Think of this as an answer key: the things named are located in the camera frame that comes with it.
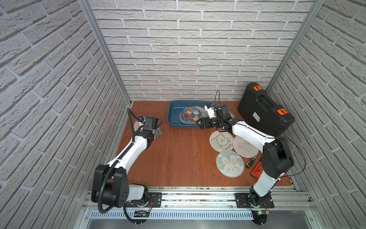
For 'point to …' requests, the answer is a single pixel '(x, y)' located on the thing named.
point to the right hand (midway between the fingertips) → (203, 120)
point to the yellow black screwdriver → (249, 163)
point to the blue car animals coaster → (189, 115)
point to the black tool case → (257, 109)
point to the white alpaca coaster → (221, 140)
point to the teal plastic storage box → (174, 108)
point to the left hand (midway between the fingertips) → (152, 130)
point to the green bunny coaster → (230, 164)
